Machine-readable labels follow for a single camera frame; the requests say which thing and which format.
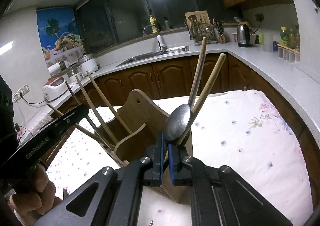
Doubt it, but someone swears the green drink bottle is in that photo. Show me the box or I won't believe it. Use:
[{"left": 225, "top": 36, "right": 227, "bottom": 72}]
[{"left": 280, "top": 26, "right": 289, "bottom": 47}]

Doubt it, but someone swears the yellow detergent bottle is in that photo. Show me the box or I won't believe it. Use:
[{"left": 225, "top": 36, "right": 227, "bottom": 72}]
[{"left": 149, "top": 15, "right": 159, "bottom": 33}]

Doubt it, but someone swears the kitchen sink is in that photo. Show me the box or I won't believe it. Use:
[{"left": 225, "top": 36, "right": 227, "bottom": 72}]
[{"left": 116, "top": 45, "right": 190, "bottom": 67}]

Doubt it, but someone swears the spice jar rack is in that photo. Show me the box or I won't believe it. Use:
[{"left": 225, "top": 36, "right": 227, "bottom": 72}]
[{"left": 277, "top": 44, "right": 300, "bottom": 64}]

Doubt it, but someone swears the dish drying rack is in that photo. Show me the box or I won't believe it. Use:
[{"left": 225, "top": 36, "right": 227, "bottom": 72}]
[{"left": 184, "top": 14, "right": 226, "bottom": 45}]

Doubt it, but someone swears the faucet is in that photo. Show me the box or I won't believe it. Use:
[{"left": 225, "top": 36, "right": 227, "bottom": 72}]
[{"left": 143, "top": 24, "right": 167, "bottom": 51}]

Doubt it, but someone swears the wooden utensil holder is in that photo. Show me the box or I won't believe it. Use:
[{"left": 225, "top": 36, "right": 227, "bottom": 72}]
[{"left": 93, "top": 89, "right": 194, "bottom": 203}]

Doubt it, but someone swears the dark kitchen window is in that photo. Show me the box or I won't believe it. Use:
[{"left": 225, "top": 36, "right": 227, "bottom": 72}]
[{"left": 76, "top": 0, "right": 224, "bottom": 53}]

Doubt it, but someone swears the floral white tablecloth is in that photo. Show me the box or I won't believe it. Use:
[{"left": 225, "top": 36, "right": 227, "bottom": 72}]
[{"left": 47, "top": 90, "right": 313, "bottom": 225}]

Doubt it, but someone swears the electric steel kettle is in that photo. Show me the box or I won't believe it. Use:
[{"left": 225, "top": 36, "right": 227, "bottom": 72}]
[{"left": 237, "top": 21, "right": 252, "bottom": 47}]

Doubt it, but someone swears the steel spoon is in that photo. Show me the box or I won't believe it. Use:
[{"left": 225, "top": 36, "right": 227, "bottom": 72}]
[{"left": 163, "top": 52, "right": 207, "bottom": 142}]

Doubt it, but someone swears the white pot with lid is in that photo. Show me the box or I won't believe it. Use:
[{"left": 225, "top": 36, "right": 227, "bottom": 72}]
[{"left": 78, "top": 54, "right": 99, "bottom": 76}]

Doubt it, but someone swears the wooden cutting board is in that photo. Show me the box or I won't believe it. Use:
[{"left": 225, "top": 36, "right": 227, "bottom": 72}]
[{"left": 184, "top": 11, "right": 212, "bottom": 29}]

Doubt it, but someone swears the fruit beach poster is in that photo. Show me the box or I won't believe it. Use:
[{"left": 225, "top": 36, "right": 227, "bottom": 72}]
[{"left": 36, "top": 7, "right": 85, "bottom": 67}]

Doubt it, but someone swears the wooden chopstick left pair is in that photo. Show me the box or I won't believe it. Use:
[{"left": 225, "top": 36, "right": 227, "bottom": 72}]
[{"left": 86, "top": 71, "right": 133, "bottom": 134}]

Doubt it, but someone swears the wall power socket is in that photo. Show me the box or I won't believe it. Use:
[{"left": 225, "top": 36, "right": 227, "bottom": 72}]
[{"left": 12, "top": 84, "right": 30, "bottom": 102}]

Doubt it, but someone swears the white red rice cooker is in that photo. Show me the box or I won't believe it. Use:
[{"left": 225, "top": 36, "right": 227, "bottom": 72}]
[{"left": 42, "top": 77, "right": 68, "bottom": 102}]

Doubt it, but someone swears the person left hand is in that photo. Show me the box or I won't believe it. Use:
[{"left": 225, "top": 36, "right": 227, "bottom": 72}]
[{"left": 9, "top": 164, "right": 62, "bottom": 225}]

